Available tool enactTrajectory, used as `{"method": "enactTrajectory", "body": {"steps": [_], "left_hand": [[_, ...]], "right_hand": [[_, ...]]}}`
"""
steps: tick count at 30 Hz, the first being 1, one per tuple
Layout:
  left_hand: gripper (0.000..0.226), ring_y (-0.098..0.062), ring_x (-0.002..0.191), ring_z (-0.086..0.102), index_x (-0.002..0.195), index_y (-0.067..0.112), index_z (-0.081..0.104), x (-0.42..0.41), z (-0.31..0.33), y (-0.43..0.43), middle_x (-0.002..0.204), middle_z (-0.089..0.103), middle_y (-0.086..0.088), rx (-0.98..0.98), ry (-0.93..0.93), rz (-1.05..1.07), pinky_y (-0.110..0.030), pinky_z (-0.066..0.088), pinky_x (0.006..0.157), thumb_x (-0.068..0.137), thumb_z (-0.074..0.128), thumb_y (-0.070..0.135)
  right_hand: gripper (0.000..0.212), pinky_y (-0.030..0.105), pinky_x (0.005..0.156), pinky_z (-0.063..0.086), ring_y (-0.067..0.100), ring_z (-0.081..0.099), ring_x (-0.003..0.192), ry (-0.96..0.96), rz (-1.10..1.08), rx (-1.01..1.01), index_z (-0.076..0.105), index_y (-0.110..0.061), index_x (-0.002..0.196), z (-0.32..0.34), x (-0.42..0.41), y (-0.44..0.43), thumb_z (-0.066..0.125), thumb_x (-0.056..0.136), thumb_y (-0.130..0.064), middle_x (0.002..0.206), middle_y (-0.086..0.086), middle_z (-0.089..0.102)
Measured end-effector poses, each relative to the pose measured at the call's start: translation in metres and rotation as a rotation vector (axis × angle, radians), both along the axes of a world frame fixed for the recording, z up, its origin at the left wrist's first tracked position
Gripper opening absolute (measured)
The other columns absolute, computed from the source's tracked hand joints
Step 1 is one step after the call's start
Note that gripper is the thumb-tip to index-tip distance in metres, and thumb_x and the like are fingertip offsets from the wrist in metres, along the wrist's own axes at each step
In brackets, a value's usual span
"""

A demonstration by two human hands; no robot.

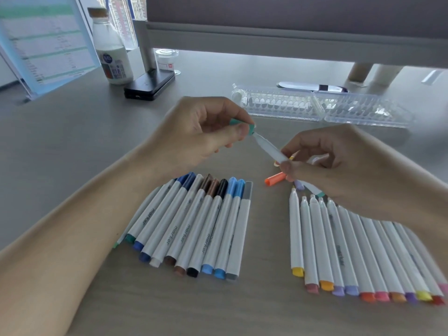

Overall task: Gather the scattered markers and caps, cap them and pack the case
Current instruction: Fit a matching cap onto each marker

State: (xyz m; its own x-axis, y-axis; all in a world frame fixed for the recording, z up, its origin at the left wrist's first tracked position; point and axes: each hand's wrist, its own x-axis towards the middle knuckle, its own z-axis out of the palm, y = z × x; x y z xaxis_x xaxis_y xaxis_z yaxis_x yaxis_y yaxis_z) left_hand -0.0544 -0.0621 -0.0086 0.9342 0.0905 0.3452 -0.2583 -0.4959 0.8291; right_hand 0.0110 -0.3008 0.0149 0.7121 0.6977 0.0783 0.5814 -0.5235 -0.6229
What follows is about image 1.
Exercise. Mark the person's left hand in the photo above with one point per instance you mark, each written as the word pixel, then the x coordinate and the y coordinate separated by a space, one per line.
pixel 189 132

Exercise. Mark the person's right hand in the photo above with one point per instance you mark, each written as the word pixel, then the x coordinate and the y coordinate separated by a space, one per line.
pixel 357 171

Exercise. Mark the blue marker cap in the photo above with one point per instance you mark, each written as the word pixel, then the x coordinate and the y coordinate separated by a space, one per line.
pixel 182 179

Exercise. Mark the mint marker cap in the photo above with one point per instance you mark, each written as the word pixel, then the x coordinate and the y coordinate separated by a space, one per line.
pixel 245 125

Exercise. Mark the sky-blue marker cap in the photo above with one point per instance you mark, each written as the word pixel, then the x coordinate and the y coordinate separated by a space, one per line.
pixel 231 186
pixel 240 188

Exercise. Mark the orange-tipped white marker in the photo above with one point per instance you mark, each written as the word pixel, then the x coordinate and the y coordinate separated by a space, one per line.
pixel 320 241

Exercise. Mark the mint-ended white marker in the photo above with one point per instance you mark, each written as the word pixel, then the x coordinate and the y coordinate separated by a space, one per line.
pixel 269 150

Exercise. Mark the set of red-toned caps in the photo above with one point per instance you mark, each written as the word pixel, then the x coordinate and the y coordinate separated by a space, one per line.
pixel 274 178

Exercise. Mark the red-tipped white marker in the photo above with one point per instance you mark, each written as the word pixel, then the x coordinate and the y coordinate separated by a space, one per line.
pixel 353 255

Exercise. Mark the set of red-toned markers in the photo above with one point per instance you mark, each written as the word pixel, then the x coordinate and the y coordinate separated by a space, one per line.
pixel 350 255

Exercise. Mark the pink-ended white marker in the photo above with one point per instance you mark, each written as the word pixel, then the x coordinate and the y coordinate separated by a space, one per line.
pixel 367 258

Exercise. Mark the blue-ended white marker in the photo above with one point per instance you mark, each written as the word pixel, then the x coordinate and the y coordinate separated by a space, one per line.
pixel 157 216

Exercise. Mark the brown-ended white marker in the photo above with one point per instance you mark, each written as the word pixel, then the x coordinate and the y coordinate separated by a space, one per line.
pixel 187 223

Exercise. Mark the navy-ended white marker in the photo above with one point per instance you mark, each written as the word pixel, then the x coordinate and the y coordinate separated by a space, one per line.
pixel 164 222

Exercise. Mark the clear plastic marker case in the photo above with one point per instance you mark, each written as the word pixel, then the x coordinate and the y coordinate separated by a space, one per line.
pixel 280 103

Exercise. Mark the black-ended white marker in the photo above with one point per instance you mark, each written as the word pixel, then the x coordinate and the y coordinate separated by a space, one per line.
pixel 206 230

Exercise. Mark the sky-blue-ended white marker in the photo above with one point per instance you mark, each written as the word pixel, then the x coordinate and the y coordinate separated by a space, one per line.
pixel 229 234
pixel 218 230

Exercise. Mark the yellow-green-tipped white marker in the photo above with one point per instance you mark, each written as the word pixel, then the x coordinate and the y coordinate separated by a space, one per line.
pixel 406 265

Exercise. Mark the person's left forearm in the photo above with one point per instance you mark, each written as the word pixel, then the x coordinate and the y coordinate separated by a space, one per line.
pixel 59 248

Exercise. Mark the black rectangular power bank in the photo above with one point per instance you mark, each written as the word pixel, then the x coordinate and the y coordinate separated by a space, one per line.
pixel 148 85

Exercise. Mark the small clear jar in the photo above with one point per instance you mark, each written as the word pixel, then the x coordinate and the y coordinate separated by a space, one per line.
pixel 167 61

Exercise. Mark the brown paper cup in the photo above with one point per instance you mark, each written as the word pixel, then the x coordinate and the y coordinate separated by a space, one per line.
pixel 359 72

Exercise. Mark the white paper cup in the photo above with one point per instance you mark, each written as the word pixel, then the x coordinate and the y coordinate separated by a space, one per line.
pixel 386 75

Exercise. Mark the white milk bottle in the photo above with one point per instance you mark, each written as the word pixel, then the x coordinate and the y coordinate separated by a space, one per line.
pixel 112 59

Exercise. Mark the white paper slip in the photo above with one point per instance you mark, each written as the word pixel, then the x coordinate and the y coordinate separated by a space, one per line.
pixel 431 76

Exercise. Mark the grey desk shelf riser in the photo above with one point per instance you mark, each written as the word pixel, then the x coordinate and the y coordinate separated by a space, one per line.
pixel 280 43

